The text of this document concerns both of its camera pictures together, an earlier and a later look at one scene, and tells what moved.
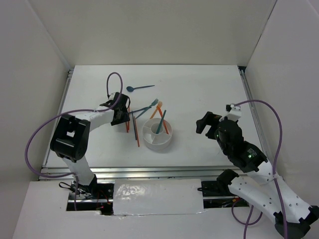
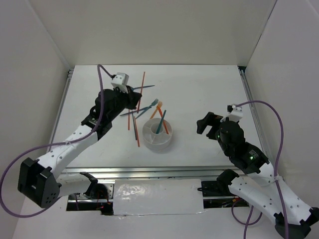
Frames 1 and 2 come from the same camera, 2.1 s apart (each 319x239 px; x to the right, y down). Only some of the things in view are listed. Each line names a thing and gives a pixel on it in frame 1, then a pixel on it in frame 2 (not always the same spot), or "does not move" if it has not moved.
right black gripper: [210, 119] does not move
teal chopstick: [161, 122] does not move
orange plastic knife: [158, 107] does not move
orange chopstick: [128, 122] to [141, 91]
